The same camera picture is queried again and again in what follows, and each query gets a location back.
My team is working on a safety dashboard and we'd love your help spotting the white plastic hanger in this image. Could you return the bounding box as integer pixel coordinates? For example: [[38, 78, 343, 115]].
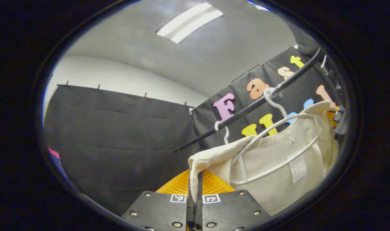
[[230, 87, 324, 186], [214, 121, 230, 145]]

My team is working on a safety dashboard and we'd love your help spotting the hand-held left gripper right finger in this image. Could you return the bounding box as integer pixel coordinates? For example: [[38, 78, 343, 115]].
[[195, 169, 272, 231]]

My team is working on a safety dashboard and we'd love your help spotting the cream button shirt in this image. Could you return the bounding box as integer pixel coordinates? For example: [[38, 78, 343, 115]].
[[188, 100, 340, 216]]

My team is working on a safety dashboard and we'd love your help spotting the black backdrop cloth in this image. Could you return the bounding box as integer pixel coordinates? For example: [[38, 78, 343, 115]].
[[42, 45, 343, 216]]

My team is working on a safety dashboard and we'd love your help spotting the red and blue screen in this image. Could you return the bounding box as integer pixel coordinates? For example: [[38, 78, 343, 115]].
[[47, 145, 68, 180]]

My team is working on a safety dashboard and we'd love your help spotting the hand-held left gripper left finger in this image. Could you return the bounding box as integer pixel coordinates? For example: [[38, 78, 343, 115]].
[[121, 169, 195, 231]]

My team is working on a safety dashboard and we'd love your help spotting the black metal clothes rack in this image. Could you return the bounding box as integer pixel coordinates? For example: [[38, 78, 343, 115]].
[[172, 47, 324, 167]]

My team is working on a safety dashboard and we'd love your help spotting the large ceiling light panel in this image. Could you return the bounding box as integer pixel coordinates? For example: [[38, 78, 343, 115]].
[[155, 3, 225, 44]]

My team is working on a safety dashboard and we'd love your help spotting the long ceiling light strip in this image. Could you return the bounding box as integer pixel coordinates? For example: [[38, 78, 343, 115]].
[[248, 0, 271, 11]]

